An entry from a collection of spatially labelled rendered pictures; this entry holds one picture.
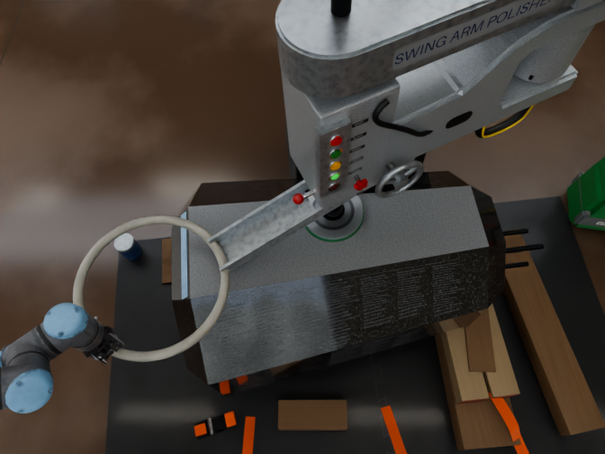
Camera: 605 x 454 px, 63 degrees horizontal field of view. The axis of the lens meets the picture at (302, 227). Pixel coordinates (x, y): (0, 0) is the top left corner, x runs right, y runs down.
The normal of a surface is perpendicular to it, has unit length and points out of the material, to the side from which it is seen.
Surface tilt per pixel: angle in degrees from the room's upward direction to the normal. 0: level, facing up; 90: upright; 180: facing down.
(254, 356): 45
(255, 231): 17
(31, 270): 0
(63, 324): 9
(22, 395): 54
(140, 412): 0
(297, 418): 0
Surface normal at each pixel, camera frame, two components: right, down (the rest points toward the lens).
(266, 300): 0.09, 0.32
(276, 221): -0.30, -0.29
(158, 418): -0.04, -0.43
